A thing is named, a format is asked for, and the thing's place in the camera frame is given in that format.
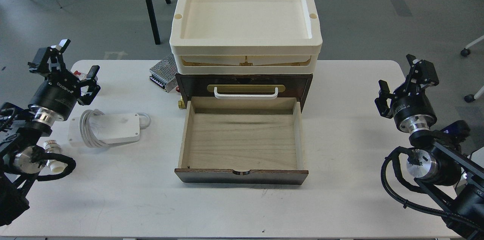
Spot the white chair base with casters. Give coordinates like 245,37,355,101
460,34,484,103

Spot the white power strip with cable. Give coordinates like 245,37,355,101
68,109,152,148

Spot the cream plastic stacked tray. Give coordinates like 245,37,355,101
169,0,323,75

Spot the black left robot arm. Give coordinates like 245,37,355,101
0,39,101,226

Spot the white drawer handle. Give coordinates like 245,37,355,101
214,87,279,100

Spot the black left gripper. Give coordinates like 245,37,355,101
28,39,101,121

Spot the red white circuit breaker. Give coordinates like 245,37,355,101
70,71,87,86

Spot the open wooden drawer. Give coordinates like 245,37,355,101
174,97,309,185

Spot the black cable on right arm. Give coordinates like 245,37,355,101
381,147,484,233

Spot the metal mesh power supply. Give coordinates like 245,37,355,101
149,53,178,93

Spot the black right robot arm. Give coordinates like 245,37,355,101
375,54,484,240

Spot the metal valve white fitting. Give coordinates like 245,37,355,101
43,140,65,174

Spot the brass fitting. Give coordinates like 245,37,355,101
178,96,186,109

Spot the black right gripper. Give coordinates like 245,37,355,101
375,54,440,133

